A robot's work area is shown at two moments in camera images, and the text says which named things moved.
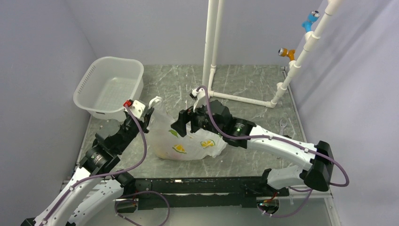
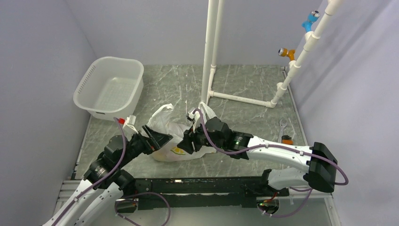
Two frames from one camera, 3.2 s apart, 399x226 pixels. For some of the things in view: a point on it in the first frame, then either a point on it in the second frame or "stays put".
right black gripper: [180, 125] → [187, 144]
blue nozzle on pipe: [313, 16] stays put
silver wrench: [283, 123] stays put
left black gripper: [145, 119] → [156, 140]
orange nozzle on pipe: [285, 52] stays put
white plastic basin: [108, 84] stays put
